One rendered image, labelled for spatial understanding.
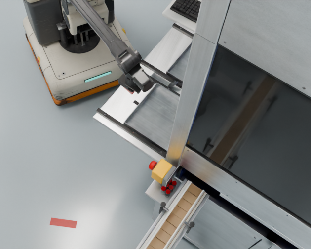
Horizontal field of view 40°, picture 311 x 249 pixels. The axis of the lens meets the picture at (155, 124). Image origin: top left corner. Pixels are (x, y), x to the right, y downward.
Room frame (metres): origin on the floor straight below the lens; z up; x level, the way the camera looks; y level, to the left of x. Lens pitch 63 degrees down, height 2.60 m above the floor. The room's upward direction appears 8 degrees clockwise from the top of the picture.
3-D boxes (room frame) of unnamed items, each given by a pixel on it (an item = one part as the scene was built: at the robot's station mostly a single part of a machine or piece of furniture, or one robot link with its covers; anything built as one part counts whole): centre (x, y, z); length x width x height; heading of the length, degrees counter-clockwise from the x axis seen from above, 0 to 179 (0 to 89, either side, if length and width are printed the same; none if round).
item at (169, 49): (1.07, -0.09, 0.87); 0.70 x 0.48 x 0.02; 152
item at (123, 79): (0.91, 0.12, 1.19); 0.10 x 0.07 x 0.07; 63
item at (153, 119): (0.88, -0.07, 0.90); 0.34 x 0.26 x 0.04; 62
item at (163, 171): (0.61, -0.06, 1.00); 0.08 x 0.07 x 0.07; 62
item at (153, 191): (0.57, -0.09, 0.87); 0.14 x 0.13 x 0.02; 62
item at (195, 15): (1.61, -0.20, 0.82); 0.40 x 0.14 x 0.02; 66
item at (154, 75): (1.11, -0.01, 0.91); 0.14 x 0.03 x 0.06; 61
